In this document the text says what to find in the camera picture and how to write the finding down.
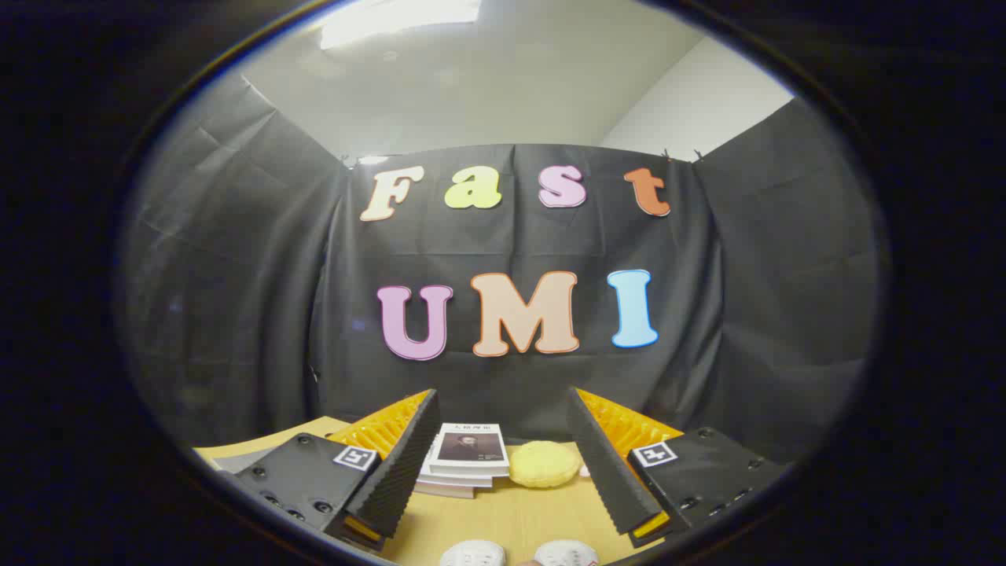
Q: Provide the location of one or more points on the yellow round plush cushion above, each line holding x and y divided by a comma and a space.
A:
545, 464

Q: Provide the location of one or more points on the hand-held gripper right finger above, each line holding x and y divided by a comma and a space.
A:
609, 472

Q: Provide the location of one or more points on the white book with portrait cover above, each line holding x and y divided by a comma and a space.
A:
471, 448

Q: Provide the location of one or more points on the white canvas shoe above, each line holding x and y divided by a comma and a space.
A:
471, 553
566, 553

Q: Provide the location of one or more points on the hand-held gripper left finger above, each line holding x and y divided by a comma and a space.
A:
401, 479

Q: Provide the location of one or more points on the plain white book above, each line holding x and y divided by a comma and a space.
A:
456, 481

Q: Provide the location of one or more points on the thick brown-covered book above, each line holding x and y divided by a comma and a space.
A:
444, 492

